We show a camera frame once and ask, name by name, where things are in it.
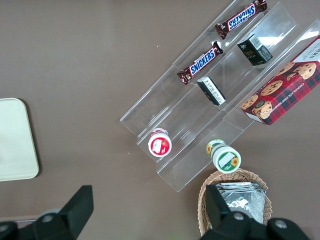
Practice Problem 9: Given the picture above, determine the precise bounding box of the small black carton box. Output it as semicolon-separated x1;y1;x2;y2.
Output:
196;75;227;108
236;33;274;67

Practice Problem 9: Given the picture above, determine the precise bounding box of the light tan wicker basket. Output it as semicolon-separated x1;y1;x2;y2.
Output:
197;167;272;238

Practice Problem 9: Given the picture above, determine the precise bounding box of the beige plastic tray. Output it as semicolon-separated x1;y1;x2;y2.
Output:
0;97;40;183

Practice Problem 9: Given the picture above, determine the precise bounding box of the Snickers chocolate bar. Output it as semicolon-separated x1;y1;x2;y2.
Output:
176;41;225;86
215;0;268;41

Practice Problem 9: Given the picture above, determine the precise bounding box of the clear acrylic stepped riser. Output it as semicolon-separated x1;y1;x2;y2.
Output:
172;0;320;131
119;63;246;193

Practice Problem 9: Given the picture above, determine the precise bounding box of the green lid yogurt cup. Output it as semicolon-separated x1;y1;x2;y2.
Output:
205;139;242;174

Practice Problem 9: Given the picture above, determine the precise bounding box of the red tartan cookie box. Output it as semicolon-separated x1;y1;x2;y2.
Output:
240;34;320;127

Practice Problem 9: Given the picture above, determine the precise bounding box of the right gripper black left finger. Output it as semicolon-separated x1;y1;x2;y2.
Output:
17;184;95;240

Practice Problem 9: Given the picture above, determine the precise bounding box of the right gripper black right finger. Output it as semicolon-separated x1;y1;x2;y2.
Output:
199;184;267;240

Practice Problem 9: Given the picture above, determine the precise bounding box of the aluminium foil container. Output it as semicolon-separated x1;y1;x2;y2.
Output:
208;181;266;226

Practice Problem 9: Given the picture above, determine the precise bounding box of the red lid yogurt cup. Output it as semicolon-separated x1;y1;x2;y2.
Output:
147;127;173;158

